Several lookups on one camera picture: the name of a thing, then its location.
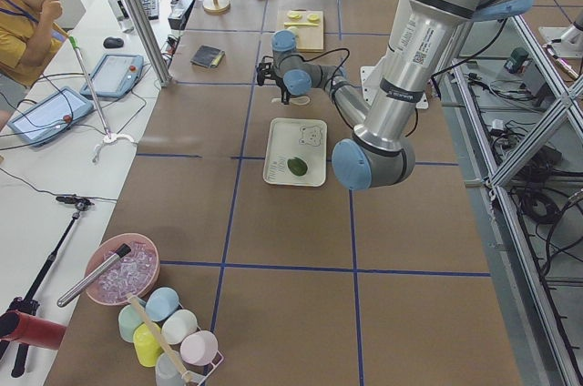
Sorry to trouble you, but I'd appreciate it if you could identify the person in yellow shirt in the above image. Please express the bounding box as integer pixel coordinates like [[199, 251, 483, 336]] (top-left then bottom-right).
[[1, 0, 68, 88]]

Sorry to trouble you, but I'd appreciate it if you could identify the pale green cup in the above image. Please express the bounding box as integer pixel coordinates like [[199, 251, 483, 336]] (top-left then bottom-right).
[[118, 304, 143, 343]]

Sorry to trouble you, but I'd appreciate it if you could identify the white bear serving tray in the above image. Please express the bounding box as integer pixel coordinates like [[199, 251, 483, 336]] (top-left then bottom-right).
[[262, 117, 327, 187]]

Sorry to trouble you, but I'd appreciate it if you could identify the red cylinder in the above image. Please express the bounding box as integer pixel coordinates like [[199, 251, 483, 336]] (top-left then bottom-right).
[[1, 310, 66, 350]]

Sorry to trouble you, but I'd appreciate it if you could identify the wooden mug stand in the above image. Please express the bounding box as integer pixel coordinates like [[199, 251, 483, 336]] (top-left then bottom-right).
[[202, 0, 230, 15]]

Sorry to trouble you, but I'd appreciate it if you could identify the white plastic spoon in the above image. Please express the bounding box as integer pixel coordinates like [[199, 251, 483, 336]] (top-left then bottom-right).
[[271, 96, 311, 106]]

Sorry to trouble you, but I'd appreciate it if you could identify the yellow plastic knife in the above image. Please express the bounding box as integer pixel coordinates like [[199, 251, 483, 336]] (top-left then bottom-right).
[[283, 22, 320, 27]]

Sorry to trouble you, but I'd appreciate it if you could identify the teach pendant tablet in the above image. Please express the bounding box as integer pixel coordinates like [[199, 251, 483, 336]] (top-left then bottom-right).
[[7, 86, 94, 147], [90, 53, 144, 99]]

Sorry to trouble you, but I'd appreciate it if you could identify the green avocado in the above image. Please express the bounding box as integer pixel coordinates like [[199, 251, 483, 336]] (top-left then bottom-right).
[[286, 157, 308, 177]]

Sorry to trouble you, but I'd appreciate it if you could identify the pink bowl of ice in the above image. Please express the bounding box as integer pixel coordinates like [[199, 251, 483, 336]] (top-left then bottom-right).
[[86, 233, 160, 306]]

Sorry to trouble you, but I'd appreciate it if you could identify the aluminium frame post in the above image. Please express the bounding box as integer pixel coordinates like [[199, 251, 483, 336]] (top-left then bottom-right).
[[125, 0, 171, 87]]

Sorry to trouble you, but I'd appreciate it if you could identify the black computer mouse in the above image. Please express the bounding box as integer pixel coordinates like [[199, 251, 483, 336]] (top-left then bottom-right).
[[103, 36, 124, 49]]

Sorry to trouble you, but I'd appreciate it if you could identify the near teach pendant tablet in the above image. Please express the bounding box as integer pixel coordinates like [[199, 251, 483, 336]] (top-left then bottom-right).
[[7, 86, 94, 147]]

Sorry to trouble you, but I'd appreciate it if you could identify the wooden cutting board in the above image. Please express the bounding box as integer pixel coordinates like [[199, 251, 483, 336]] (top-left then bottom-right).
[[276, 10, 324, 53]]

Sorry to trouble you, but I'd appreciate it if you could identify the light blue cup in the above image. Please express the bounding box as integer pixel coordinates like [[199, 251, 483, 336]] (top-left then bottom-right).
[[145, 287, 179, 322]]

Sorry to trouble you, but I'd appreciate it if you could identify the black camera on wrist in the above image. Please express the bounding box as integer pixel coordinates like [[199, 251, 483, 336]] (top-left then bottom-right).
[[255, 56, 276, 86]]

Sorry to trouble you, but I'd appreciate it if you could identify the lemon slice stack near handle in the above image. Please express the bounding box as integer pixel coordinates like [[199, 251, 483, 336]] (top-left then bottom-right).
[[307, 14, 320, 23]]

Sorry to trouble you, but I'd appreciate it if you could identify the white wire cup rack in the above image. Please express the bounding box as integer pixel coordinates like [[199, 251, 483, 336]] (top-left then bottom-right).
[[175, 299, 226, 386]]

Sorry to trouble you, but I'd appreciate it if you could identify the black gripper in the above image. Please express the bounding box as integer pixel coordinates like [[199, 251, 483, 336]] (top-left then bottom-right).
[[275, 78, 291, 105]]

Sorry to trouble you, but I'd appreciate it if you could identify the far teach pendant tablet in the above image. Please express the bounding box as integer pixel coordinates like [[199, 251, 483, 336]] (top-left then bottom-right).
[[90, 53, 144, 99]]

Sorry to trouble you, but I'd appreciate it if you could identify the silver reacher pole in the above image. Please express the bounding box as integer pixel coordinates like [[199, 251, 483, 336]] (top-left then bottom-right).
[[68, 36, 138, 164]]

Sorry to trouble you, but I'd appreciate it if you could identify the yellow cup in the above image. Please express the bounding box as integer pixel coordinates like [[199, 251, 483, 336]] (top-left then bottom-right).
[[133, 323, 164, 368]]

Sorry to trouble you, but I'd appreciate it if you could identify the grey cup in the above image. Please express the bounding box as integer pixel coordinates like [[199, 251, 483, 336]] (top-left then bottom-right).
[[155, 353, 186, 386]]

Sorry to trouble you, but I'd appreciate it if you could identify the water bottle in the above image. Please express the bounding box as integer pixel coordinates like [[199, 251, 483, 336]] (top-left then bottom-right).
[[107, 0, 134, 33]]

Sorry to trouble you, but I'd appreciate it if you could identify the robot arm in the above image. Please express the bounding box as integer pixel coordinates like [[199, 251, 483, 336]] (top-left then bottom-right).
[[269, 0, 535, 190]]

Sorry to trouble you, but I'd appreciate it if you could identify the pink cup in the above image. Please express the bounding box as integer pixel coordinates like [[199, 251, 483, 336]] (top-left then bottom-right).
[[179, 330, 219, 366]]

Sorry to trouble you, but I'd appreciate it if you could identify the white cup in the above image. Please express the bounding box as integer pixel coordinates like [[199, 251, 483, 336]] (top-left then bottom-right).
[[161, 309, 198, 345]]

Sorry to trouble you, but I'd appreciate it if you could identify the wooden stick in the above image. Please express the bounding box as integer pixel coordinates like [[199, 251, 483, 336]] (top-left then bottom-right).
[[127, 294, 195, 384]]

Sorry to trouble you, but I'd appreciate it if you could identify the black tripod stick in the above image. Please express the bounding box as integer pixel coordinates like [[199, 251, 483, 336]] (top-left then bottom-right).
[[1, 195, 93, 378]]

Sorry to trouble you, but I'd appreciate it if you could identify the grey folded cloth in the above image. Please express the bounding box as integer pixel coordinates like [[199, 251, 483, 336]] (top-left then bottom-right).
[[190, 45, 225, 68]]

